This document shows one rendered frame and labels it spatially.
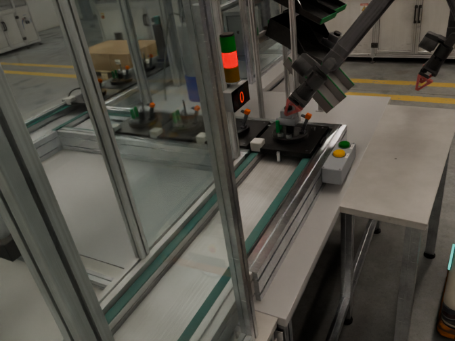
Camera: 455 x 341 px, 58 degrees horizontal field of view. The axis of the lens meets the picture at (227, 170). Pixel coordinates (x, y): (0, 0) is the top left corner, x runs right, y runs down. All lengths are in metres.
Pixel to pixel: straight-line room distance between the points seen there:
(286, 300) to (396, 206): 0.53
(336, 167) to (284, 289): 0.50
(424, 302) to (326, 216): 1.07
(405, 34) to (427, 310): 3.96
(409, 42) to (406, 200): 4.31
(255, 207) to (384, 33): 4.56
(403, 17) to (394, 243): 3.52
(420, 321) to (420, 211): 0.92
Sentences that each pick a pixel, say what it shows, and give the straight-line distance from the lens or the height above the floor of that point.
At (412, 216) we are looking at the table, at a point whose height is 0.86.
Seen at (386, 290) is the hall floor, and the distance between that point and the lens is 2.36.
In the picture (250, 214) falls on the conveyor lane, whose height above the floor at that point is 0.92.
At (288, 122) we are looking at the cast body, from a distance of 1.60.
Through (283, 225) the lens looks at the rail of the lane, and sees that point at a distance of 1.18.
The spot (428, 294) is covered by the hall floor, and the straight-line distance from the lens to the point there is 2.38.
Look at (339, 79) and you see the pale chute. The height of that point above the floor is 1.04.
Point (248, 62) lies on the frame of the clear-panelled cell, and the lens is 2.60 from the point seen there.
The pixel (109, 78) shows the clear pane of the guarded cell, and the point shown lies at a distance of 0.50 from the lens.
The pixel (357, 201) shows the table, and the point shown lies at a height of 0.86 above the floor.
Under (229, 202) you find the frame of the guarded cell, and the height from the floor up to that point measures 1.26.
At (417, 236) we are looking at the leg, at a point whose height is 0.79.
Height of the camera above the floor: 1.69
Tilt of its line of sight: 30 degrees down
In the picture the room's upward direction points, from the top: 9 degrees counter-clockwise
